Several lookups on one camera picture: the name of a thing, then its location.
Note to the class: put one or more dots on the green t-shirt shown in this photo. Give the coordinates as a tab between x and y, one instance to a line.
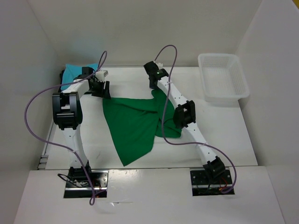
134	124

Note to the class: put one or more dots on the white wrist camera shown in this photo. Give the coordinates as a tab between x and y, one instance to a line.
101	75
160	65

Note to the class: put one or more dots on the white plastic basket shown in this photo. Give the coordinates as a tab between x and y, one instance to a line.
223	79

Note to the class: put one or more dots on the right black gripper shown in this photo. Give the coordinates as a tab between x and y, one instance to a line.
152	87

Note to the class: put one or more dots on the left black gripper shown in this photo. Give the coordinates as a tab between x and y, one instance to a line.
106	93

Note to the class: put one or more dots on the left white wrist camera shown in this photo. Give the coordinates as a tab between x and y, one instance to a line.
101	75

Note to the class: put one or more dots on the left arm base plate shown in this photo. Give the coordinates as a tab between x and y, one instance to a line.
79	187

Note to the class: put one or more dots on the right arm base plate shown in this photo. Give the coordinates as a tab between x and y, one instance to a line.
202	186

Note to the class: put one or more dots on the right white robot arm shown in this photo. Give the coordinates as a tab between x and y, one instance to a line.
184	118

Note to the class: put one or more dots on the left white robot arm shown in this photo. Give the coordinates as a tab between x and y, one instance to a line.
68	116

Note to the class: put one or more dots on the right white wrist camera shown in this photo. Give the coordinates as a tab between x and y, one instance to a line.
160	65

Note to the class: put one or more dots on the light blue t-shirt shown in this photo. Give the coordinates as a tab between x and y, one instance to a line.
72	71

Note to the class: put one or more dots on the black t-shirt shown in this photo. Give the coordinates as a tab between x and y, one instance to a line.
61	79

